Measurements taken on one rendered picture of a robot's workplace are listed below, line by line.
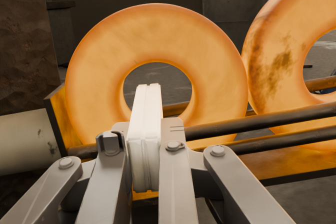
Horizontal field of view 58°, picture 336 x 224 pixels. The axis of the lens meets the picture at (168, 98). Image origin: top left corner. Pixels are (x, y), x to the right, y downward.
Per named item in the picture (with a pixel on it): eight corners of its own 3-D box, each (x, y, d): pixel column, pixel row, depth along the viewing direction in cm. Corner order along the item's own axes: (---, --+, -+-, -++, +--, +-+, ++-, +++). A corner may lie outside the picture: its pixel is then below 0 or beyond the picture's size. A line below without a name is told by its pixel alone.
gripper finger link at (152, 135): (142, 138, 13) (159, 137, 13) (148, 83, 20) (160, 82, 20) (149, 193, 14) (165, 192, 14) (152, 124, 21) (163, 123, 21)
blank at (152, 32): (52, 20, 26) (36, 22, 23) (230, -14, 26) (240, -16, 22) (97, 175, 31) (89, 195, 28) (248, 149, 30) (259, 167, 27)
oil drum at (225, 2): (192, 82, 299) (187, -14, 271) (233, 71, 331) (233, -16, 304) (238, 94, 252) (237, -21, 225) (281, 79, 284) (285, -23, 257)
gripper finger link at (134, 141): (149, 193, 14) (133, 194, 14) (152, 124, 21) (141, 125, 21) (142, 138, 13) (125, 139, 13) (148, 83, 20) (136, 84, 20)
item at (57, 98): (98, 171, 33) (70, 76, 30) (103, 170, 33) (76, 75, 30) (80, 217, 26) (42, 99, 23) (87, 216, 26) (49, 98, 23)
